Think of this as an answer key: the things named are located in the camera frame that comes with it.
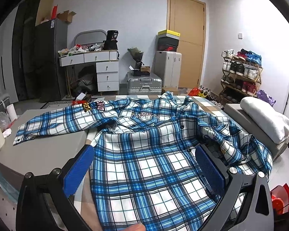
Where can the silver aluminium suitcase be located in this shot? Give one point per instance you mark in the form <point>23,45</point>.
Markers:
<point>144,85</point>

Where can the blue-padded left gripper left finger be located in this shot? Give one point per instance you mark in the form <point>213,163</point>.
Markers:
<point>33,212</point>

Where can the wrapped flower bouquet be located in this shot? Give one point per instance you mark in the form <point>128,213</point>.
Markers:
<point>137,56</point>

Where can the person's fingertip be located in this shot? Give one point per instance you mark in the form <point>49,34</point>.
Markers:
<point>135,227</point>

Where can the wooden door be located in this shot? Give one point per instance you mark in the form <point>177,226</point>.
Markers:
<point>188,18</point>

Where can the grey bed headboard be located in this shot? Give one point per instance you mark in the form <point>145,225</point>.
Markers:
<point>241,118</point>

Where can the red box on floor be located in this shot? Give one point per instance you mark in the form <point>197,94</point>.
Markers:
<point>81,98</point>

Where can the orange toy on floor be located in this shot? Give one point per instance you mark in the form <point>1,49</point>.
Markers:
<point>200,92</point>

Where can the red plastic stool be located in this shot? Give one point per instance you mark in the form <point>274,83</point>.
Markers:
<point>280,199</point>

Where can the black wardrobe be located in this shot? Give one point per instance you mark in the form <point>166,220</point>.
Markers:
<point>35,60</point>

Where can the cardboard boxes on wardrobe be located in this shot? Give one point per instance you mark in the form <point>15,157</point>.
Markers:
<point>47,11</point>

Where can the purple bag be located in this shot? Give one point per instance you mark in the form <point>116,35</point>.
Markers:
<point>262,95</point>

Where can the blue white plaid shirt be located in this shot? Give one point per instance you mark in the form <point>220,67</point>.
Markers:
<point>144,168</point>

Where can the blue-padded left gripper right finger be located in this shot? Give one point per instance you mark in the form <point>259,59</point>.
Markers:
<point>245,200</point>

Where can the black bag on desk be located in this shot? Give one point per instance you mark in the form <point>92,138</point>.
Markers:
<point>111,40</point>

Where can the white pillow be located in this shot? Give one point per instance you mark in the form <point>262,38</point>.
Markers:
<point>273,123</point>

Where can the wooden shoe rack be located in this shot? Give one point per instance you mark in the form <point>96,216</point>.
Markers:
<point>241,75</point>

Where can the white drawer desk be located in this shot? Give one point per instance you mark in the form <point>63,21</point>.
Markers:
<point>106,66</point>

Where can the black red shoe box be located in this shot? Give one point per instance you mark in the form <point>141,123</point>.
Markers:
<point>168,44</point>

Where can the yellow-lidded shoe box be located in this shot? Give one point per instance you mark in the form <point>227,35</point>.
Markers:
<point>169,33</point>

